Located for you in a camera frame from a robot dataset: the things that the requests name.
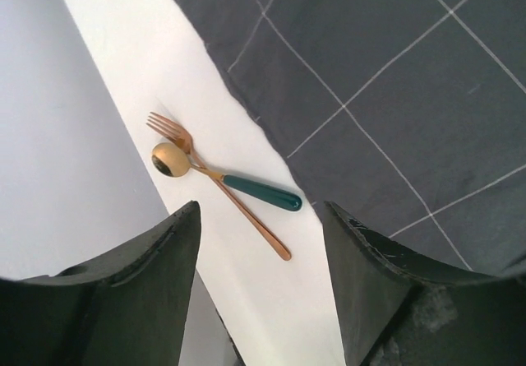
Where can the gold fork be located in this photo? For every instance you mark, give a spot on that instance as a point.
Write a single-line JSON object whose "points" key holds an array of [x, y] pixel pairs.
{"points": [[177, 134]]}

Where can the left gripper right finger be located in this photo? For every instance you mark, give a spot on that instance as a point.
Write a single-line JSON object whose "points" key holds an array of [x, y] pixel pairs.
{"points": [[396, 306]]}

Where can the gold spoon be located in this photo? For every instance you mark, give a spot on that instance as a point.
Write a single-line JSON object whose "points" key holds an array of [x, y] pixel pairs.
{"points": [[171, 161]]}

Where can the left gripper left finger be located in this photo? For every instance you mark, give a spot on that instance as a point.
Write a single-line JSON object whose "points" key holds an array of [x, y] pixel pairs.
{"points": [[127, 306]]}

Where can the dark grey checked cloth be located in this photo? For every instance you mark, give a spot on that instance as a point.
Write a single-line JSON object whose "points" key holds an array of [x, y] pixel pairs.
{"points": [[409, 114]]}

